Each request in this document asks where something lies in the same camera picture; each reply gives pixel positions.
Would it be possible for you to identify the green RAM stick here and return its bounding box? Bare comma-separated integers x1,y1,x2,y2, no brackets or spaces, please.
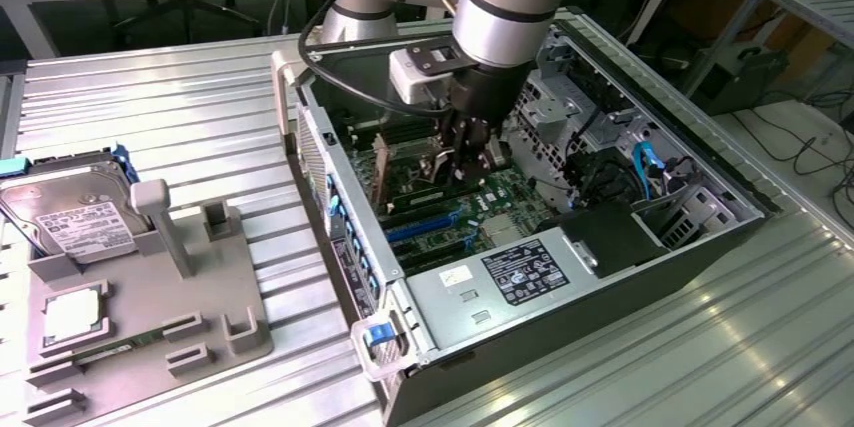
71,330,169,364

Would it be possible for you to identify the grey power supply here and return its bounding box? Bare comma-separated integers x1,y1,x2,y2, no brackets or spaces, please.
402,232,603,352

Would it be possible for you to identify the silver CPU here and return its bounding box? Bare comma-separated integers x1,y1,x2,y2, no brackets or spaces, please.
41,289,103,342

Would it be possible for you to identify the hard disk with blue carrier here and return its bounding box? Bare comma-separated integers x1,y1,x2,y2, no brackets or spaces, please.
0,144,160,269

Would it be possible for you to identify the green graphics card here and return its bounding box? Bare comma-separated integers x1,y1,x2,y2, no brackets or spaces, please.
371,132,492,214

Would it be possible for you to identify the green motherboard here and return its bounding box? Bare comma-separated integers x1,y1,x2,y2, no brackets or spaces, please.
346,116,576,274

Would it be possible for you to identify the silver disk bay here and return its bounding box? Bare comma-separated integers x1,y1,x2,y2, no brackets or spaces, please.
524,29,637,144

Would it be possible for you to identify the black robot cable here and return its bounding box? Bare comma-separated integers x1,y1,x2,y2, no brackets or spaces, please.
296,0,456,114

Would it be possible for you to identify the black box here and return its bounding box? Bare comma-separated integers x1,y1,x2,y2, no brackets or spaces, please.
705,45,790,117

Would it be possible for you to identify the black air shroud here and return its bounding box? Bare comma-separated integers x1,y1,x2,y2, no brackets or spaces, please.
558,200,670,281

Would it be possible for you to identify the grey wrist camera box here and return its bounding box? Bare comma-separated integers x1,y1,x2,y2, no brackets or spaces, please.
387,44,479,109

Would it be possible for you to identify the black chair base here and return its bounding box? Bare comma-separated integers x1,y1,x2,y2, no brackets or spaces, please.
111,0,263,32

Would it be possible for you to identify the grey parts rack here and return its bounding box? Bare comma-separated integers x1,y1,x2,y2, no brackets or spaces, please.
23,179,276,427

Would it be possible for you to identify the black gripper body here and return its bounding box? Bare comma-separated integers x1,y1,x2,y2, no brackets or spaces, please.
447,59,535,124

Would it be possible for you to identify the blue disk wire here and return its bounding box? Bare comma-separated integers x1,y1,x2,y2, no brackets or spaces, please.
629,140,661,204

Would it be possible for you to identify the blue expansion slot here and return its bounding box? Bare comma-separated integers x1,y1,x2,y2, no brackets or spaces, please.
384,213,463,244

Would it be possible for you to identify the silver chipset heatsink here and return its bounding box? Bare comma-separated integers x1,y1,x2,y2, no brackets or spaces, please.
482,216,523,242

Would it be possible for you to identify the metal slat table frame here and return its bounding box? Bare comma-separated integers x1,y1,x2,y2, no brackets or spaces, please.
681,0,854,98

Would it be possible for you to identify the black open PC case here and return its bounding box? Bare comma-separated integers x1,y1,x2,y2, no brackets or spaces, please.
271,9,787,427

